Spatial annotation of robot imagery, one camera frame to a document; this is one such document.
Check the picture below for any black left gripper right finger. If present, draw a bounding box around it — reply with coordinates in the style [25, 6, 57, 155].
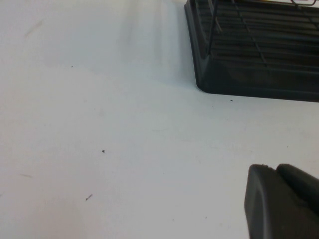
[276, 163, 319, 215]

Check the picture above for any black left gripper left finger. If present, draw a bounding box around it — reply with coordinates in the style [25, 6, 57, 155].
[244, 164, 319, 239]

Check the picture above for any black plastic drip tray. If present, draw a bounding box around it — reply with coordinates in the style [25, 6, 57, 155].
[183, 0, 319, 103]

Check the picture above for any black wire dish rack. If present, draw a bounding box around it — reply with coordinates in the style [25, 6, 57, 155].
[208, 0, 319, 69]

